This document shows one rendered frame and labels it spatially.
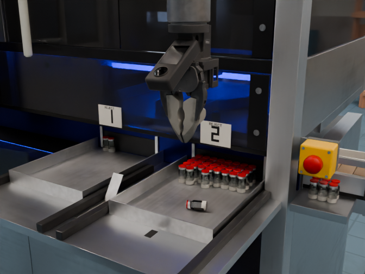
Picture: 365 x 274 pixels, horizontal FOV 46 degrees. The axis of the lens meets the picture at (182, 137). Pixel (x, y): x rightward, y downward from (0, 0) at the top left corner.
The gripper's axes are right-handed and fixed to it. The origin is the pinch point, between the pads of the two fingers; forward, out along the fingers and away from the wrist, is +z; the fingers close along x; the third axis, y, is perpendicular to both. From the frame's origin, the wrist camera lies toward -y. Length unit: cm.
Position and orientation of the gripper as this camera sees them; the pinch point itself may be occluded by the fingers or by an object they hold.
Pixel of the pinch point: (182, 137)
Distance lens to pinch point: 79.5
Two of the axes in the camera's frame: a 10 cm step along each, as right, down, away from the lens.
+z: 0.0, 9.5, 3.0
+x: -8.6, -1.5, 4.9
